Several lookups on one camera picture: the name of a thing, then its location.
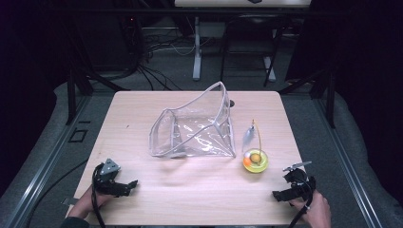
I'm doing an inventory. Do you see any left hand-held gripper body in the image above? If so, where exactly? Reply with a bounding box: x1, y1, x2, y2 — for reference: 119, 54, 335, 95
92, 158, 125, 197

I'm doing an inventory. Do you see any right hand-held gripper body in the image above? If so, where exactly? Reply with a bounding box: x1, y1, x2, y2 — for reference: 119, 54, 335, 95
282, 161, 317, 202

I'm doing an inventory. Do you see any yellow feather cat toy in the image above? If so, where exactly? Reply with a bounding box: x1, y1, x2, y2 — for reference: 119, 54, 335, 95
240, 119, 270, 175

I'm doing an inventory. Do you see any clear plastic zipper bag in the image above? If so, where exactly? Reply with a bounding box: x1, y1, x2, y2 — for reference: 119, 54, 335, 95
147, 81, 238, 160

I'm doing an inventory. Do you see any person's left hand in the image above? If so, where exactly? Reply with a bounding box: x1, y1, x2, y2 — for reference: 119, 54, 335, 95
67, 185, 112, 220

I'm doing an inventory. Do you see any person's right hand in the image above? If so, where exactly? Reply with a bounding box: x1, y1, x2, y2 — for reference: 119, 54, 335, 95
288, 189, 333, 228

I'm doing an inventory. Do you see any black metal stand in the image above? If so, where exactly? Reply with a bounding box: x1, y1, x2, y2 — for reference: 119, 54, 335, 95
278, 66, 337, 129
63, 18, 131, 126

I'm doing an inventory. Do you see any white desk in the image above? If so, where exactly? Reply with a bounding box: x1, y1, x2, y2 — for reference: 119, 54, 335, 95
173, 0, 314, 83

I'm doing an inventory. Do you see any black chair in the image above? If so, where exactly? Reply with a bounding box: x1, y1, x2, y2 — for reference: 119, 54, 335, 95
220, 12, 284, 88

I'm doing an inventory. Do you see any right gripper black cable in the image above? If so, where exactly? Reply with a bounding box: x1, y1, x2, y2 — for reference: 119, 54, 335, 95
287, 175, 316, 228

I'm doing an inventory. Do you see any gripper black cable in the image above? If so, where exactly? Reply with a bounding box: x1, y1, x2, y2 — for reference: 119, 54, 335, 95
287, 175, 316, 228
90, 162, 107, 228

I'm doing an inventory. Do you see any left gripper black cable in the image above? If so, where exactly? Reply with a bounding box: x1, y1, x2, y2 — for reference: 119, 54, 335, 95
90, 162, 107, 228

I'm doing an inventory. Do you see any aluminium floor rail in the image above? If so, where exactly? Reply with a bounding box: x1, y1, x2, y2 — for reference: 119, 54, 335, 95
2, 94, 93, 228
312, 98, 384, 228

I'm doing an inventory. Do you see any black floor cable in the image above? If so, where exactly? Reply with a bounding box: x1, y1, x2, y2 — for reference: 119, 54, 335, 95
24, 159, 89, 228

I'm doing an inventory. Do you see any bundle of floor cables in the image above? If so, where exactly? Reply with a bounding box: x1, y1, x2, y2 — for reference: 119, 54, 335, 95
122, 15, 213, 92

